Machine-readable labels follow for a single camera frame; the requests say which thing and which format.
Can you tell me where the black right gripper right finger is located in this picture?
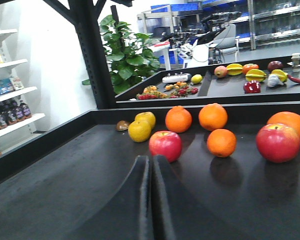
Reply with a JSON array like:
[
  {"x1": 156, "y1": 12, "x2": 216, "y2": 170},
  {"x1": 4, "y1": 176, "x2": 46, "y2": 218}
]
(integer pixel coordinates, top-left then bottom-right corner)
[{"x1": 151, "y1": 155, "x2": 230, "y2": 240}]

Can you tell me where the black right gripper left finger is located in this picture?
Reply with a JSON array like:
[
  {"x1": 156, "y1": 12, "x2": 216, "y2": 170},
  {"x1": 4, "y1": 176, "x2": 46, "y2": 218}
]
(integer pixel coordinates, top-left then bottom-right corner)
[{"x1": 72, "y1": 156, "x2": 150, "y2": 240}]

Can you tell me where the red apple far left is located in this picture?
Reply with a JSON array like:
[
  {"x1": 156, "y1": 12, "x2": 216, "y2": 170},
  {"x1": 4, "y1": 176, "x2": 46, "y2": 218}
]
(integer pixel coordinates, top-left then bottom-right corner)
[{"x1": 148, "y1": 130, "x2": 183, "y2": 163}]

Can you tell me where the red apple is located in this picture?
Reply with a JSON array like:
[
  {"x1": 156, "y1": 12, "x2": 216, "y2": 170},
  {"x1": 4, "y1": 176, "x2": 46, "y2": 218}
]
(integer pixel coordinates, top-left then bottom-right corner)
[
  {"x1": 148, "y1": 130, "x2": 183, "y2": 163},
  {"x1": 256, "y1": 123, "x2": 300, "y2": 164}
]

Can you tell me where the black wooden left produce stand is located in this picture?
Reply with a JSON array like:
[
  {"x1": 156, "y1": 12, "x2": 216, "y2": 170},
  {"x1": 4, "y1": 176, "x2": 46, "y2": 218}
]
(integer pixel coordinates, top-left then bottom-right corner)
[{"x1": 0, "y1": 101, "x2": 300, "y2": 240}]

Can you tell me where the yellow apple front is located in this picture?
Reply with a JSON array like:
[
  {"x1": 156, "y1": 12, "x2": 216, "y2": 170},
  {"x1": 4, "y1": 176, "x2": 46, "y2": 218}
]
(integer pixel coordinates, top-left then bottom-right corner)
[{"x1": 128, "y1": 120, "x2": 152, "y2": 143}]

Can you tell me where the yellow apple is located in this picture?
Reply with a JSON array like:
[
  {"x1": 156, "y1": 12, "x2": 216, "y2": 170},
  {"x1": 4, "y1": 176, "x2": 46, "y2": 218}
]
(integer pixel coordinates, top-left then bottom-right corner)
[
  {"x1": 128, "y1": 120, "x2": 152, "y2": 143},
  {"x1": 134, "y1": 111, "x2": 156, "y2": 130}
]

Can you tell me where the small orange centre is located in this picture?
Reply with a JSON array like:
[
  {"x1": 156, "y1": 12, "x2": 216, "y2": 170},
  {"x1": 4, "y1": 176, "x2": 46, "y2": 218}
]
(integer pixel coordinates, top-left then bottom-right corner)
[{"x1": 206, "y1": 128, "x2": 237, "y2": 158}]

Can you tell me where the knobbed orange tangerine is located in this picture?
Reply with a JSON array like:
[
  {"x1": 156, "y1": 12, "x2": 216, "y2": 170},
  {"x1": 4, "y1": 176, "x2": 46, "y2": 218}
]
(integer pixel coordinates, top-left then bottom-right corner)
[{"x1": 165, "y1": 105, "x2": 193, "y2": 133}]

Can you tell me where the yellow apple rear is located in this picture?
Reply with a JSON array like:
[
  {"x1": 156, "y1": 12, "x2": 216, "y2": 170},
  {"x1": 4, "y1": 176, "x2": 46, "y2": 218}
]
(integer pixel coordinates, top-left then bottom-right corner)
[{"x1": 134, "y1": 111, "x2": 156, "y2": 130}]

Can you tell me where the red apple centre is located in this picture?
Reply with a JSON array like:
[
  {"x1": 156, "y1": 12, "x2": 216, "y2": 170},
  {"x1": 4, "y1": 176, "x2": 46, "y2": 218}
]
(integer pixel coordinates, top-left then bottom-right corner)
[{"x1": 256, "y1": 123, "x2": 300, "y2": 164}]

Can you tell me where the white store shelving unit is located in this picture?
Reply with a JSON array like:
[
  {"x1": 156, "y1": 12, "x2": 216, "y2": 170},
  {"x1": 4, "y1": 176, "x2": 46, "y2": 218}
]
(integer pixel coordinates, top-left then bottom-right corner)
[{"x1": 0, "y1": 25, "x2": 45, "y2": 157}]

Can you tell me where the red bell pepper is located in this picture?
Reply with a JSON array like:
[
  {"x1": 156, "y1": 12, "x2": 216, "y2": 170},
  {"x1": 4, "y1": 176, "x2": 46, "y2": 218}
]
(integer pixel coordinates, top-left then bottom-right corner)
[{"x1": 243, "y1": 80, "x2": 261, "y2": 94}]

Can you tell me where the orange behind centre apple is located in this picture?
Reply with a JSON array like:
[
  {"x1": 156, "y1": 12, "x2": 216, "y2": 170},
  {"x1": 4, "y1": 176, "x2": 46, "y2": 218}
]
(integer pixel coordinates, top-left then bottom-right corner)
[{"x1": 266, "y1": 111, "x2": 300, "y2": 138}]

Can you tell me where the green potted plant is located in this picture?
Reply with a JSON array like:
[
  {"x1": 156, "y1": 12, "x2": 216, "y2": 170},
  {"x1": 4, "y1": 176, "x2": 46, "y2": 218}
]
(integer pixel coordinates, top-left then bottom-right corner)
[{"x1": 81, "y1": 14, "x2": 161, "y2": 95}]

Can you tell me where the white garlic bulb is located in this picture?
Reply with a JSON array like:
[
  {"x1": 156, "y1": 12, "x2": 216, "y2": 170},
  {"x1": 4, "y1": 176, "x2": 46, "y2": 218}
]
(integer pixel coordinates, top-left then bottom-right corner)
[{"x1": 267, "y1": 74, "x2": 285, "y2": 88}]

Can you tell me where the black upper left tray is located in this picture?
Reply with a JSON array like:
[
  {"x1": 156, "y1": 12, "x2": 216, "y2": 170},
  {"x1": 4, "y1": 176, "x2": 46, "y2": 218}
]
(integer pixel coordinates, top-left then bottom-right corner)
[{"x1": 115, "y1": 65, "x2": 300, "y2": 108}]

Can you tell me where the red chili pepper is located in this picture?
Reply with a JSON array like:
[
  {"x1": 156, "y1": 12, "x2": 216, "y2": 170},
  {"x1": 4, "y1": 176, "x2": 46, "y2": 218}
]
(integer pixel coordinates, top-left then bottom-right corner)
[{"x1": 287, "y1": 74, "x2": 300, "y2": 84}]

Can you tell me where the black perforated post left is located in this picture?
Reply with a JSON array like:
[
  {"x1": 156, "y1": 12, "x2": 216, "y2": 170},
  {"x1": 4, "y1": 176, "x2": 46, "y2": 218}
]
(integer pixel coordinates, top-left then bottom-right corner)
[{"x1": 45, "y1": 0, "x2": 117, "y2": 109}]

